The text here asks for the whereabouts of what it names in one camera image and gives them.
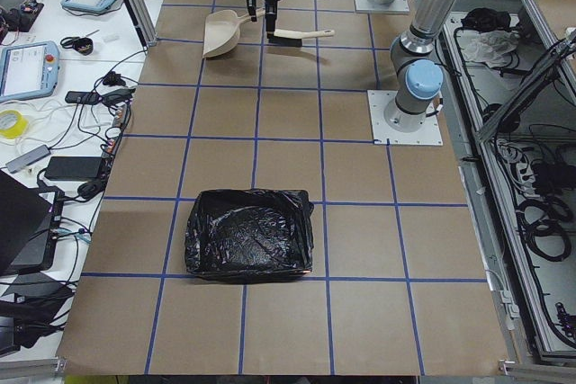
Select blue teach pendant near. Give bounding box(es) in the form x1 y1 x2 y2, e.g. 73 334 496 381
1 41 59 103

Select black-lined trash bin left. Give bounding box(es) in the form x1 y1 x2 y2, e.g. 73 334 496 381
184 189 314 283

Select black power adapter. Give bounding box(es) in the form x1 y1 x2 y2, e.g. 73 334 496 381
44 156 104 181

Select yellow tape roll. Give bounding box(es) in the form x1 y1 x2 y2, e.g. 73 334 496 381
0 110 29 140

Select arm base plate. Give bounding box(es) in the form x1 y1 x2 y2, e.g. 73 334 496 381
367 90 443 147
355 0 410 15

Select black laptop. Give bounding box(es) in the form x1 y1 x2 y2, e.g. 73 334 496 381
1 172 64 276

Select beige plastic dustpan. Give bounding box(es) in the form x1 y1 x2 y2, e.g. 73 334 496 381
202 8 266 58

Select black scissors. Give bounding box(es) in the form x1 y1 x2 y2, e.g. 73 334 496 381
59 30 98 49

